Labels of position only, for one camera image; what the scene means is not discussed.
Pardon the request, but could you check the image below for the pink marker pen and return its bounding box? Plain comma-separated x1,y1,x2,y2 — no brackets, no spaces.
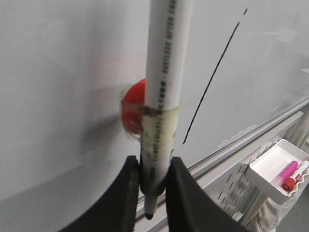
271,160,299,187

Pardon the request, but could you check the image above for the white whiteboard marker pen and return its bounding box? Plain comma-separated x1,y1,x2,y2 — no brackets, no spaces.
140,0,194,220

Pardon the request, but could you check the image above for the white perforated pegboard panel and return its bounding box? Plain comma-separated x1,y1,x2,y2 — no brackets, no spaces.
214,136,281,221

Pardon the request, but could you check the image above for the white whiteboard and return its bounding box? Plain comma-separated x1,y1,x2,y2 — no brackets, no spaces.
0,0,309,226

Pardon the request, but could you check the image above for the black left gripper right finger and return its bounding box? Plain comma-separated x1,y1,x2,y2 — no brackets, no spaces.
166,157,247,232

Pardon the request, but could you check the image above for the red round magnet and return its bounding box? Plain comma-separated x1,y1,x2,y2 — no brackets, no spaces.
120,78,146,141

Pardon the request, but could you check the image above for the white plastic tray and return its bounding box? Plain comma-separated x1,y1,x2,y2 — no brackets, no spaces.
245,139,309,204

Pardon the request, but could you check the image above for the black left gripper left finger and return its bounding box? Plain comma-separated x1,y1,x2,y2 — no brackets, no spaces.
61,156,139,232

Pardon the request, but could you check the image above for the red capped marker pen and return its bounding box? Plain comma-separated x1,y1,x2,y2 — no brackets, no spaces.
282,160,309,192

